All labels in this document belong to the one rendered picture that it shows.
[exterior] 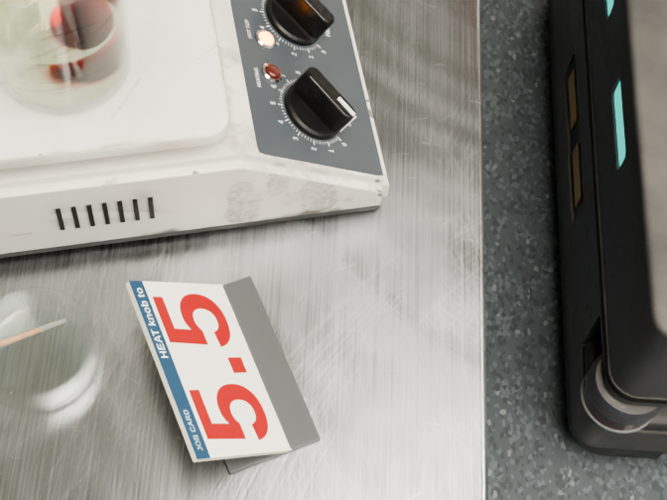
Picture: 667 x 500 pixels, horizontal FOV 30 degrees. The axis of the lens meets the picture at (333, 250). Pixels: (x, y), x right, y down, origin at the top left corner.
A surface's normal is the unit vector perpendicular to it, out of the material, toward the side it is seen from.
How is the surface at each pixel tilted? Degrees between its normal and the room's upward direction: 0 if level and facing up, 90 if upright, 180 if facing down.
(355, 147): 30
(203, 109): 0
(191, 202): 90
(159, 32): 0
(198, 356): 40
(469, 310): 0
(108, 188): 90
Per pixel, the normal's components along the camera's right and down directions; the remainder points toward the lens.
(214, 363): 0.65, -0.55
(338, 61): 0.55, -0.46
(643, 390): -0.14, 0.87
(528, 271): 0.07, -0.46
